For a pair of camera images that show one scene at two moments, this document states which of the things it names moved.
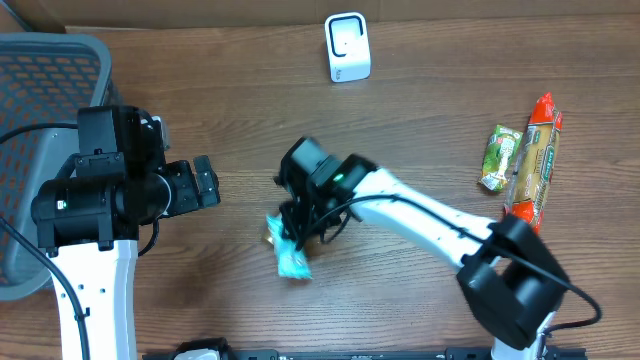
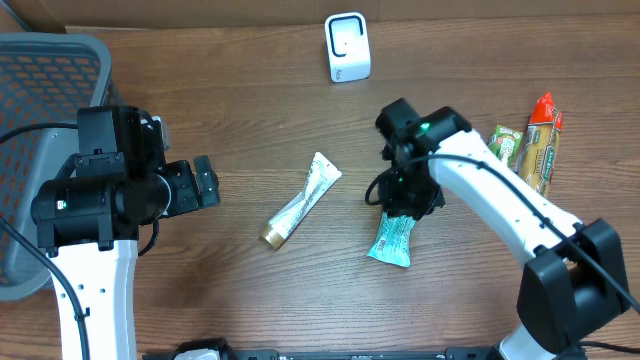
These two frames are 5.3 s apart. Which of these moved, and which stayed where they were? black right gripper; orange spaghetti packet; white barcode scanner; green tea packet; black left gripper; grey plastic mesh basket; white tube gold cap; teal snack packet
Moved: white tube gold cap; teal snack packet; black right gripper
Stayed: white barcode scanner; black left gripper; orange spaghetti packet; green tea packet; grey plastic mesh basket
